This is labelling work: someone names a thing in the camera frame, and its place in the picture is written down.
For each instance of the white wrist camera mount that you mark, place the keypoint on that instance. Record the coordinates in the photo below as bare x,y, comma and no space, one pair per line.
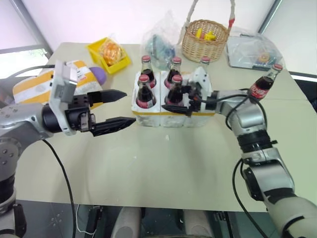
203,81
59,81

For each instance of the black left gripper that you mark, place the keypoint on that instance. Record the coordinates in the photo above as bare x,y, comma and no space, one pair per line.
79,111

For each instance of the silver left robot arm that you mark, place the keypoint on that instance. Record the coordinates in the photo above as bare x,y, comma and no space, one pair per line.
19,119

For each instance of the orange item in clear wrap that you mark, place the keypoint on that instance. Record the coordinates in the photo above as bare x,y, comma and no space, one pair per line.
111,52

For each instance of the yellow toys in basket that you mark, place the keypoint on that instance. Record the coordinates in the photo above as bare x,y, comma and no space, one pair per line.
208,36

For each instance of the small colourful round toy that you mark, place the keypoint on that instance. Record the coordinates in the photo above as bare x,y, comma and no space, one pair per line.
263,57

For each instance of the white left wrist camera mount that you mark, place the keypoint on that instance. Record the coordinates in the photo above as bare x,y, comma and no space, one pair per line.
59,81

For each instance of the clear plastic storage box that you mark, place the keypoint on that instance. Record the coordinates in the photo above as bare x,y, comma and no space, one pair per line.
247,49

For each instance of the glass cola bottle red cap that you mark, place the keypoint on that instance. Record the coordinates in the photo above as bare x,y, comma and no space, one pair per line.
261,86
144,95
148,74
205,62
173,72
175,94

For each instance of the clear plastic bag blue contents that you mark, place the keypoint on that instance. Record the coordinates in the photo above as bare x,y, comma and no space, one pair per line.
161,44

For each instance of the dark furniture beside table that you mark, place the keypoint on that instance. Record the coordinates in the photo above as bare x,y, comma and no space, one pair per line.
307,86

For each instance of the white foam crate yellow tape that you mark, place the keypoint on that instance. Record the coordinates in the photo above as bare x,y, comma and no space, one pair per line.
148,116

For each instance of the grey rounded shape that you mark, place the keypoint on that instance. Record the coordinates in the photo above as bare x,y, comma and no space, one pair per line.
198,224
126,223

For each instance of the yellow plastic bin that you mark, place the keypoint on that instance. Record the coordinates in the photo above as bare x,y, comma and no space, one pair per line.
116,65

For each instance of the purple rounded object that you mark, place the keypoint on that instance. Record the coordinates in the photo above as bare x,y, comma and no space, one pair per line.
99,74

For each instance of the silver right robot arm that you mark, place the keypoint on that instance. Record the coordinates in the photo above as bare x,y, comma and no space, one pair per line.
247,121

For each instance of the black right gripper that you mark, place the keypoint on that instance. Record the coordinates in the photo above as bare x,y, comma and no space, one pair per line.
194,100

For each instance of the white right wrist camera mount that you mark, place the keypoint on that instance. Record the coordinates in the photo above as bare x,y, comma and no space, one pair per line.
203,81

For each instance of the yellow white snack bag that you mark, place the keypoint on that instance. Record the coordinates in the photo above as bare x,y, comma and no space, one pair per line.
37,88

